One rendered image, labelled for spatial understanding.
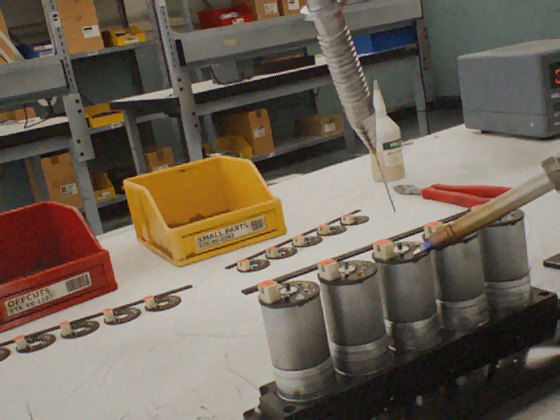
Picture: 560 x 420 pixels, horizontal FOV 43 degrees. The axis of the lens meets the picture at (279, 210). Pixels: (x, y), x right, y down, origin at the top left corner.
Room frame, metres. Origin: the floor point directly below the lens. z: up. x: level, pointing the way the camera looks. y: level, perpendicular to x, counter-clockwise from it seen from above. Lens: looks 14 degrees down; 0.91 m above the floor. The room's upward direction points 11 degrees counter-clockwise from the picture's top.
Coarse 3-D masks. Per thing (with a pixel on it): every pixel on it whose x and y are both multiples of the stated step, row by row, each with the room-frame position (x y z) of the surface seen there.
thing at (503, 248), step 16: (512, 224) 0.30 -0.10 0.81; (480, 240) 0.31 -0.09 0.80; (496, 240) 0.30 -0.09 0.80; (512, 240) 0.30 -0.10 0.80; (496, 256) 0.30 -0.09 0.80; (512, 256) 0.30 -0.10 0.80; (496, 272) 0.30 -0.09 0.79; (512, 272) 0.30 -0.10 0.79; (528, 272) 0.31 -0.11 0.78; (496, 288) 0.30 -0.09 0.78; (512, 288) 0.30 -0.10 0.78; (528, 288) 0.31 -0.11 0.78; (496, 304) 0.30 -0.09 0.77; (512, 304) 0.30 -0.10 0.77
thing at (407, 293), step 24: (384, 264) 0.28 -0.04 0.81; (408, 264) 0.28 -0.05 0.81; (384, 288) 0.28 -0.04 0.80; (408, 288) 0.28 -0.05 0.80; (432, 288) 0.28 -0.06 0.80; (384, 312) 0.29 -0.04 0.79; (408, 312) 0.28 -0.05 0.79; (432, 312) 0.28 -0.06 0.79; (408, 336) 0.28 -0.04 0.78; (432, 336) 0.28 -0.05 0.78
